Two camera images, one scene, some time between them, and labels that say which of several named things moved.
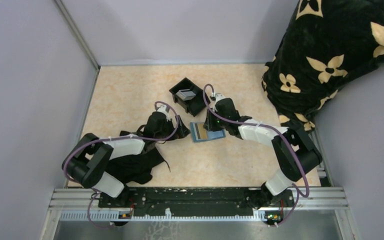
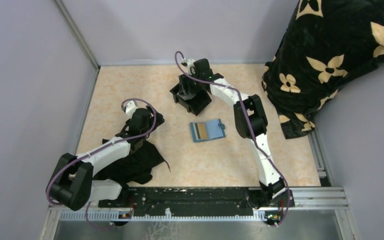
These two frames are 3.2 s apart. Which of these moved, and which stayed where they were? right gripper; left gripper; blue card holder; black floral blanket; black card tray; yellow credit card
Moved: right gripper; left gripper
Stayed: yellow credit card; black floral blanket; blue card holder; black card tray
